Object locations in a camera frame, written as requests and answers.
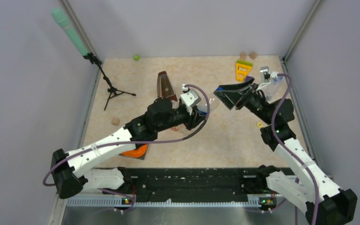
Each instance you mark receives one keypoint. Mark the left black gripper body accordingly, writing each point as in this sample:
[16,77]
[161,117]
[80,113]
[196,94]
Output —
[190,122]

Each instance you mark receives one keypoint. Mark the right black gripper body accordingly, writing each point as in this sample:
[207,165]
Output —
[249,91]

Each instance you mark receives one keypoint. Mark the clear small water bottle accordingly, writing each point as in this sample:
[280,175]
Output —
[271,89]

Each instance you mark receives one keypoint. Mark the blue cap labelled bottle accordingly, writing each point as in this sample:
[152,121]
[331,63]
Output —
[202,108]

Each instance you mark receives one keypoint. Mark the orange juice bottle yellow cap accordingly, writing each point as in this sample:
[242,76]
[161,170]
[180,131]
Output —
[176,128]

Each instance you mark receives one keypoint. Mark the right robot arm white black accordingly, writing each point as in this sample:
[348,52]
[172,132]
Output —
[315,194]

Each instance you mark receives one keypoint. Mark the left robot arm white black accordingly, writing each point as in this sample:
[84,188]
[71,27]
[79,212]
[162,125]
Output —
[74,171]

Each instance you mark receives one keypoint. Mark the yellow triangular toy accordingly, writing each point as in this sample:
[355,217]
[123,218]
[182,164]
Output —
[242,69]

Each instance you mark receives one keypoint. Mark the tan wooden block left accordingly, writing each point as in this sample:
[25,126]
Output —
[243,56]

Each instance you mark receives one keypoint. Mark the tan wooden block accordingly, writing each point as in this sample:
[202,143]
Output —
[243,56]
[253,55]

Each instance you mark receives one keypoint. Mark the brown wooden metronome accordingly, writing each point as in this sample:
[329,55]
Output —
[165,88]

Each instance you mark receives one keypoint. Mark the tan wooden block right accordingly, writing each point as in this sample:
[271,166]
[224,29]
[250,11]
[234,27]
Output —
[253,55]

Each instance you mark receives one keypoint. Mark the dark grey square mat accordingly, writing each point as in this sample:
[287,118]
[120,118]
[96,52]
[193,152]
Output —
[140,152]

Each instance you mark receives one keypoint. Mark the orange tape dispenser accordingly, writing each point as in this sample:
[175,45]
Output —
[129,154]

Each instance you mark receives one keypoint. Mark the tan wooden cube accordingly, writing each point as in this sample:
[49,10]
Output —
[115,121]

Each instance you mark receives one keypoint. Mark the black tripod microphone stand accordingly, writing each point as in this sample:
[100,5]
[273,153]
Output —
[113,92]

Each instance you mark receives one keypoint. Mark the mint green microphone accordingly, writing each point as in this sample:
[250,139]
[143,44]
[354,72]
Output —
[63,21]

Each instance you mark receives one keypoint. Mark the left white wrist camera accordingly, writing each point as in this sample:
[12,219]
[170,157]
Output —
[189,98]

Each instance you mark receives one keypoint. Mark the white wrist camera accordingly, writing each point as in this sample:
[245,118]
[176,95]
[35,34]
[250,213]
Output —
[267,77]
[189,98]

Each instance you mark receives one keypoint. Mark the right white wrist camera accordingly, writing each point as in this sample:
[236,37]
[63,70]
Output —
[267,77]

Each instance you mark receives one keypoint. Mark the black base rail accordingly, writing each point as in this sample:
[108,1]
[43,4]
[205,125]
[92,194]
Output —
[193,185]

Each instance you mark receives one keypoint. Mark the grey toothed cable tray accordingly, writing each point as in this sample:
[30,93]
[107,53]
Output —
[122,202]

